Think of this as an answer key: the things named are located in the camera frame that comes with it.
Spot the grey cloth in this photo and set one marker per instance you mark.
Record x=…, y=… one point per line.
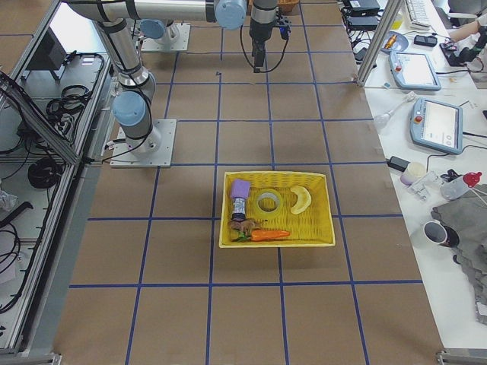
x=466, y=218

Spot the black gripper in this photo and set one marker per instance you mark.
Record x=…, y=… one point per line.
x=259, y=35

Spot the brown toy animal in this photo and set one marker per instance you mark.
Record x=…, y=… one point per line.
x=245, y=227

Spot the clear plastic bottle red cap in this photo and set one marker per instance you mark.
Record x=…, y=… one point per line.
x=460, y=186

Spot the yellow clear tape roll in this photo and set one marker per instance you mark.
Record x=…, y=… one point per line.
x=268, y=203

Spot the purple sponge block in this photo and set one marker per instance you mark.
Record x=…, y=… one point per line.
x=240, y=188

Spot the black electronics box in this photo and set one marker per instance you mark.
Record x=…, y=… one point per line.
x=362, y=23

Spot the brown wicker basket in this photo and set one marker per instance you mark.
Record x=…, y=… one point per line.
x=287, y=6

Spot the far teach pendant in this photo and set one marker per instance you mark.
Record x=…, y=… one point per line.
x=413, y=71

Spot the near teach pendant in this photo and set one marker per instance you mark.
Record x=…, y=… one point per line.
x=437, y=125

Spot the yellow plastic basket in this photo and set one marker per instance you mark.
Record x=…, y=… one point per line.
x=312, y=228

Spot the toy carrot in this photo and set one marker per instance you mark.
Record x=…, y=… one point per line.
x=263, y=235

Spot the aluminium frame post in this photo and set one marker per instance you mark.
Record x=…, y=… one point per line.
x=391, y=10

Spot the white black mug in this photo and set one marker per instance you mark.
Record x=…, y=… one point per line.
x=440, y=234

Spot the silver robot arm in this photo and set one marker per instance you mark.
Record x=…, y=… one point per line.
x=132, y=107
x=265, y=17

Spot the toy croissant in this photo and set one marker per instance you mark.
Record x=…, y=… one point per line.
x=303, y=199

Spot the grey bowl with item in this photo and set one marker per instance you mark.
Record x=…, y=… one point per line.
x=394, y=41

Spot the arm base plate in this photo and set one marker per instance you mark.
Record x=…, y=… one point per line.
x=159, y=37
x=156, y=151

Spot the teach pendant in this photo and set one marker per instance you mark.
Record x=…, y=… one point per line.
x=413, y=71
x=437, y=125

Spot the black power adapter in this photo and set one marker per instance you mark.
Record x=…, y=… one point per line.
x=397, y=163

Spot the lavender white jar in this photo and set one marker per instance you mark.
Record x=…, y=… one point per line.
x=413, y=172

